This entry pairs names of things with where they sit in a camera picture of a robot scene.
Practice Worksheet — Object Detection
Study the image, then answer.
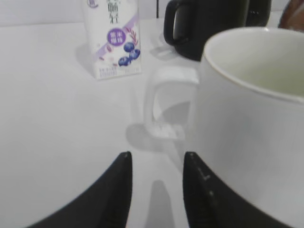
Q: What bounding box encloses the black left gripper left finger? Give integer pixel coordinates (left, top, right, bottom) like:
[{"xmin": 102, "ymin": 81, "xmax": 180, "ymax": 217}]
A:
[{"xmin": 32, "ymin": 152, "xmax": 132, "ymax": 228}]

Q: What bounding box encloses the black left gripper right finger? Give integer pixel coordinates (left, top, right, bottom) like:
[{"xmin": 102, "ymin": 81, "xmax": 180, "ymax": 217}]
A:
[{"xmin": 182, "ymin": 152, "xmax": 287, "ymax": 228}]

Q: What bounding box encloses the large white ceramic mug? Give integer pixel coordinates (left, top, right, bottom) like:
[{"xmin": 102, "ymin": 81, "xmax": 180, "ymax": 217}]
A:
[{"xmin": 144, "ymin": 27, "xmax": 304, "ymax": 228}]

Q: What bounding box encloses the black ceramic mug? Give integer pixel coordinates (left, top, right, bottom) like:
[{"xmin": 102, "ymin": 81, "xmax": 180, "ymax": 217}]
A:
[{"xmin": 163, "ymin": 0, "xmax": 272, "ymax": 61}]

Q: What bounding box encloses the white blueberry milk carton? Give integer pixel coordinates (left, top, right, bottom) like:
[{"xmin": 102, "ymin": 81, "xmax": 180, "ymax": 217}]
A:
[{"xmin": 81, "ymin": 0, "xmax": 142, "ymax": 80}]

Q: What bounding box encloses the Nescafe coffee bottle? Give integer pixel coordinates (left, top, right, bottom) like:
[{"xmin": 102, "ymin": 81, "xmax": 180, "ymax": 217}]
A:
[{"xmin": 278, "ymin": 0, "xmax": 304, "ymax": 32}]

